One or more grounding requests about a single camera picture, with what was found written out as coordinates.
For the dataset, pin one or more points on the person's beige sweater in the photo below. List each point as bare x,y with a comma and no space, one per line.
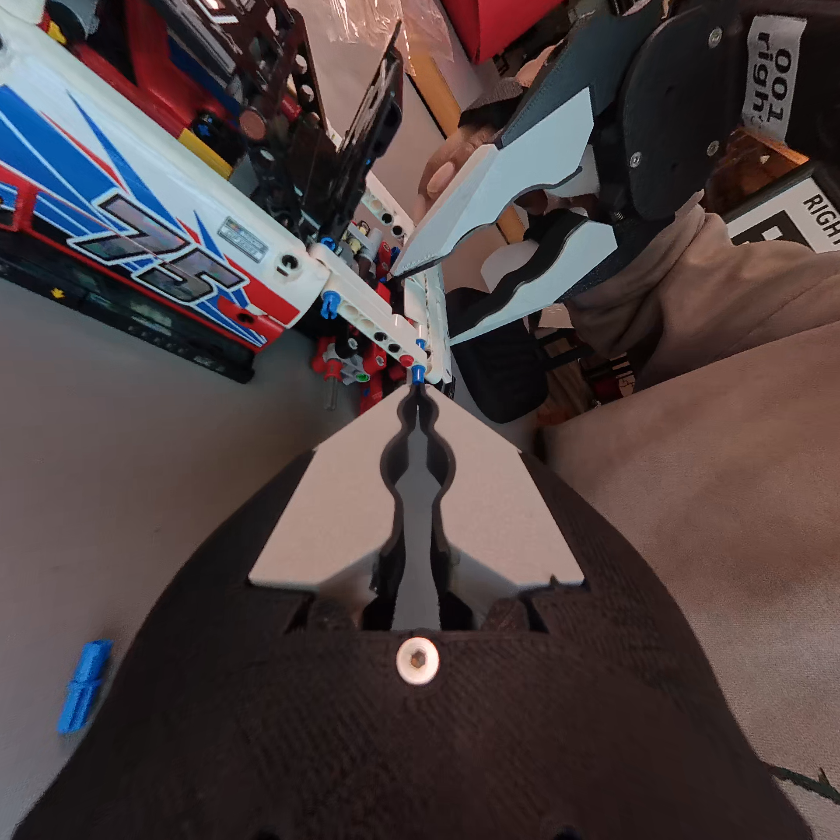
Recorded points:
689,525

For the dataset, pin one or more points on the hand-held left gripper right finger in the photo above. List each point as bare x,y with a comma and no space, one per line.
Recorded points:
505,518

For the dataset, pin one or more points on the white red blue brick race car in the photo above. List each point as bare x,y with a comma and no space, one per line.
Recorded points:
131,197

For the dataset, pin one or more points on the clear plastic wrap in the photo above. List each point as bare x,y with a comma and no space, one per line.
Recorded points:
367,26

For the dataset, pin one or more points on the person's right hand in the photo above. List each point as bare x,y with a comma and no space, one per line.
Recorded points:
449,164

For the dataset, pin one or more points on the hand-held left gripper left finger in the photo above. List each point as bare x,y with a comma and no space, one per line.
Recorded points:
328,512

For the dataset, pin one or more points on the blue connector pin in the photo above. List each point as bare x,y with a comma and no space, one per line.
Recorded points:
82,689

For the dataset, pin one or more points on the red box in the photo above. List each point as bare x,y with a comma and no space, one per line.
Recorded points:
499,26

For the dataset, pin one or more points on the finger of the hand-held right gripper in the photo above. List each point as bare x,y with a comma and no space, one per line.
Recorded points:
459,203
571,262

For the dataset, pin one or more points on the person's right forearm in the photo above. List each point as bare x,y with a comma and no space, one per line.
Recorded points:
669,295

